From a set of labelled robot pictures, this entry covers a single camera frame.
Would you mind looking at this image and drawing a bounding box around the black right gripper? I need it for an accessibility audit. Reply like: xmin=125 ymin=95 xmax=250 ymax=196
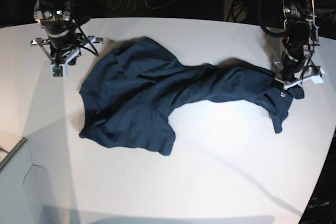
xmin=41 ymin=22 xmax=79 ymax=56

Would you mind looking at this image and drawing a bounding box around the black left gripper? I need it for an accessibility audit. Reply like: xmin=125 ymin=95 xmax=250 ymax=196
xmin=278 ymin=42 xmax=310 ymax=80

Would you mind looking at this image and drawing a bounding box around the dark navy t-shirt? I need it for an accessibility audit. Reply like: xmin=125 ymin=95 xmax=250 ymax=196
xmin=79 ymin=37 xmax=305 ymax=156

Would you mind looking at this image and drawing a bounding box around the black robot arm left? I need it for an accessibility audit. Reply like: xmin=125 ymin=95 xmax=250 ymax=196
xmin=258 ymin=0 xmax=319 ymax=84

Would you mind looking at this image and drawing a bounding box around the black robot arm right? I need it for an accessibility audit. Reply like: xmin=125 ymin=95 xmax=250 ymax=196
xmin=34 ymin=0 xmax=77 ymax=58

